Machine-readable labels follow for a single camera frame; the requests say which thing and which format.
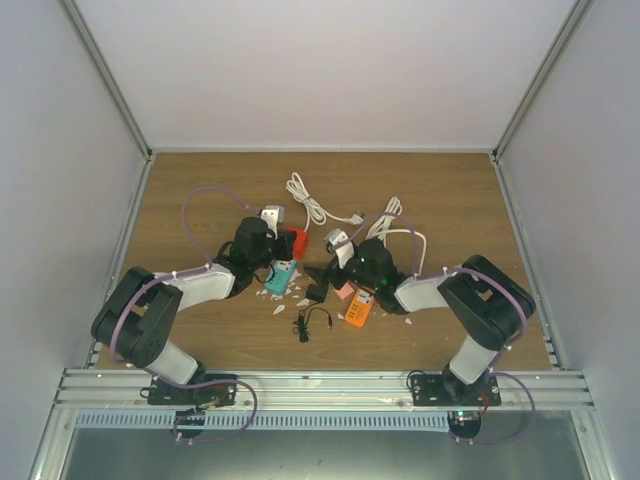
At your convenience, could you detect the black power adapter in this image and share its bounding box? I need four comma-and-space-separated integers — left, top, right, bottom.
305, 284, 328, 303

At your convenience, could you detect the pink square adapter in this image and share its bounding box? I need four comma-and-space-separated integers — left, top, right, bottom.
335, 283, 355, 300

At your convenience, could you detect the red cube power socket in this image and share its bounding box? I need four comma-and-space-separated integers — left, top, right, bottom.
285, 226, 309, 261

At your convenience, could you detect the black thin cable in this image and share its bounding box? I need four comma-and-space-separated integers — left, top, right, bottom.
291, 307, 336, 345

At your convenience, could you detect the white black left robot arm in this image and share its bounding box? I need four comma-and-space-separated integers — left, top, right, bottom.
91, 217, 297, 404

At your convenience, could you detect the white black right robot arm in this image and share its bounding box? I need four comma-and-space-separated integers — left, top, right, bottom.
304, 238, 536, 405

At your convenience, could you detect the teal power strip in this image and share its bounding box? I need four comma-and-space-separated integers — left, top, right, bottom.
265, 260, 296, 296

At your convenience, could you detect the orange power strip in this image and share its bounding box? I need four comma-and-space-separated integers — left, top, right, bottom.
345, 289, 375, 327

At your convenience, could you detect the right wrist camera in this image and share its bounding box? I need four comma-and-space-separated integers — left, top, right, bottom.
324, 229, 355, 269

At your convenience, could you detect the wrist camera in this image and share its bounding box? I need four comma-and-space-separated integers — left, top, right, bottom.
324, 229, 355, 269
259, 205, 285, 238

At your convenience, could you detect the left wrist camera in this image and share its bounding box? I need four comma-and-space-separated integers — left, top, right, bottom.
259, 205, 285, 238

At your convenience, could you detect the white cable with plug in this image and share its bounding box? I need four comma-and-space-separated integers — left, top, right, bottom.
285, 172, 366, 227

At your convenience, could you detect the white bundled power cable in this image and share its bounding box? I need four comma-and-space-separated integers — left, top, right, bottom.
366, 195, 429, 269

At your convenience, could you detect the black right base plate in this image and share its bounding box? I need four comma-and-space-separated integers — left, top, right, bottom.
406, 370, 502, 407

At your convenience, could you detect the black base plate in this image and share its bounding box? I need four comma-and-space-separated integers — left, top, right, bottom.
406, 370, 502, 407
140, 373, 237, 408

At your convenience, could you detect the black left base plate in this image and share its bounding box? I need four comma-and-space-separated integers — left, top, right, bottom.
140, 373, 237, 408

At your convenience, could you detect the slotted cable duct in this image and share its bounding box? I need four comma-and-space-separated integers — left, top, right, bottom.
76, 410, 449, 432

